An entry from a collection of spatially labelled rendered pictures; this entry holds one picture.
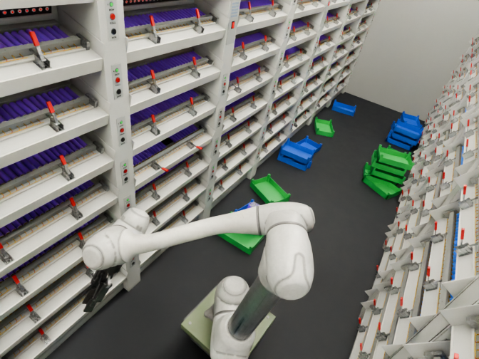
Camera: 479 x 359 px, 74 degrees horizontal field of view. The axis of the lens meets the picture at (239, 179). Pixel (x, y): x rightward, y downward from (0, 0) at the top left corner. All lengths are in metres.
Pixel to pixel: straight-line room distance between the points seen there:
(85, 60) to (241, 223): 0.70
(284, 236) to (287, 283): 0.14
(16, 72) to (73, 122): 0.24
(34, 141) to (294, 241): 0.82
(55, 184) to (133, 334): 0.99
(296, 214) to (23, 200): 0.88
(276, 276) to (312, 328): 1.21
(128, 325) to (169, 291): 0.28
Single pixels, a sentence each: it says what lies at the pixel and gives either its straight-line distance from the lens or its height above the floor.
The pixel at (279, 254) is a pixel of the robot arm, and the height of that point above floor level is 1.06.
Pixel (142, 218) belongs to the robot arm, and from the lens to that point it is 1.16.
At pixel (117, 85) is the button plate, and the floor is 1.25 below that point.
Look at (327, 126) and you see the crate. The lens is 4.09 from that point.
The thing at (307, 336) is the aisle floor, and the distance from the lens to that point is 2.06.
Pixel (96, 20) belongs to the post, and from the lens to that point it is 1.14.
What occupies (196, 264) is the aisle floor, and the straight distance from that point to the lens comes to 2.16.
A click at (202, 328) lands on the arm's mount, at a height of 0.24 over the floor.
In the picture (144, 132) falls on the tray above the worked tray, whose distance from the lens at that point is 1.49.
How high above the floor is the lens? 1.75
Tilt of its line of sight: 38 degrees down
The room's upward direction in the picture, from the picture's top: 12 degrees clockwise
